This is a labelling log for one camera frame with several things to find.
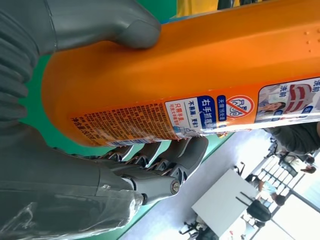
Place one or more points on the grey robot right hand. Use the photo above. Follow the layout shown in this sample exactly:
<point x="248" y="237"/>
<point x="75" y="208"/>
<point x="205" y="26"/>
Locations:
<point x="62" y="192"/>

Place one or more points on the yellow tape-wrapped cardboard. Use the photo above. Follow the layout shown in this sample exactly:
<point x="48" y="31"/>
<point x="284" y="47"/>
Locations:
<point x="195" y="6"/>

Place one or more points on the white table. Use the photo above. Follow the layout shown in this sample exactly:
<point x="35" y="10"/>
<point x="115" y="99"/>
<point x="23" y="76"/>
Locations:
<point x="222" y="202"/>

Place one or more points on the ribbed grey right arm sleeve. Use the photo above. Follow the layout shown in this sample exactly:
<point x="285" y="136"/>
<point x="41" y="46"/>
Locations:
<point x="15" y="73"/>

